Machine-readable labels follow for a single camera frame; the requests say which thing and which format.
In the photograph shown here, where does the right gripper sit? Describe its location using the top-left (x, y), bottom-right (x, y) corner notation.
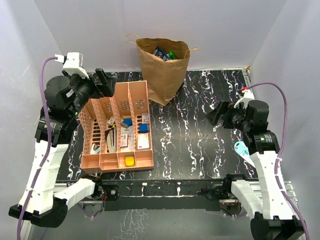
top-left (205, 100), bottom-right (251, 133)

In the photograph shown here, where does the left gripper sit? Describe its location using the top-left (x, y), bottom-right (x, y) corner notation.
top-left (63, 68), bottom-right (116, 117)

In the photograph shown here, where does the pink plastic desk organizer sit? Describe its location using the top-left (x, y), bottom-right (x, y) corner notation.
top-left (79, 80), bottom-right (154, 174)

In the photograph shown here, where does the brown paper bag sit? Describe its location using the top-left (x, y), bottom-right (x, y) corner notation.
top-left (125, 33), bottom-right (199, 106)

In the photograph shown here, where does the blue Burts chips bag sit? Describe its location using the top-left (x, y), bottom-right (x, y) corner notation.
top-left (153, 46), bottom-right (171, 62)

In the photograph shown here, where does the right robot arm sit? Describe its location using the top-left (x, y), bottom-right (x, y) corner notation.
top-left (207, 99), bottom-right (307, 240)

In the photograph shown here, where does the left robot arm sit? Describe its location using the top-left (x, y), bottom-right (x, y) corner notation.
top-left (8, 68), bottom-right (117, 228)

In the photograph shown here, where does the blue tape dispenser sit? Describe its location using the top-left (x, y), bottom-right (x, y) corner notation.
top-left (121, 118), bottom-right (133, 129)

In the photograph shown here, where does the red white small box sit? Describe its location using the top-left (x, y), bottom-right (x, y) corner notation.
top-left (119, 134), bottom-right (129, 148)

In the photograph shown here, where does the blue round eraser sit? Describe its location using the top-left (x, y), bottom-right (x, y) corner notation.
top-left (138, 123), bottom-right (150, 133)

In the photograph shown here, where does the white card pack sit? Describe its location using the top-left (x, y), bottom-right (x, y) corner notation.
top-left (137, 133), bottom-right (150, 150)

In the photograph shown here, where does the green snack packet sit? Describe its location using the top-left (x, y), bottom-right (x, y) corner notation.
top-left (167, 50), bottom-right (177, 60)

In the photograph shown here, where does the yellow sticky note pad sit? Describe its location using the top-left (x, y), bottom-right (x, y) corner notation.
top-left (125, 155), bottom-right (135, 167)

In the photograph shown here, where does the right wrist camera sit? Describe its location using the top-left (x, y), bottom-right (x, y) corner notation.
top-left (234, 87), bottom-right (255, 110)

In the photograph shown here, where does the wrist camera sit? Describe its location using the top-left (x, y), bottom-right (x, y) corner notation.
top-left (234, 87), bottom-right (255, 110)
top-left (54, 52), bottom-right (89, 78)

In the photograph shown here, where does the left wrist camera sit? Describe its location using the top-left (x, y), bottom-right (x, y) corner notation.
top-left (54, 52), bottom-right (89, 78)

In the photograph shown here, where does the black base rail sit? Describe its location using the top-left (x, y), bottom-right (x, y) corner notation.
top-left (79, 174), bottom-right (246, 213)

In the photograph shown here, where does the aluminium frame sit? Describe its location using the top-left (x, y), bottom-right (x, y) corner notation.
top-left (54, 178), bottom-right (297, 218)

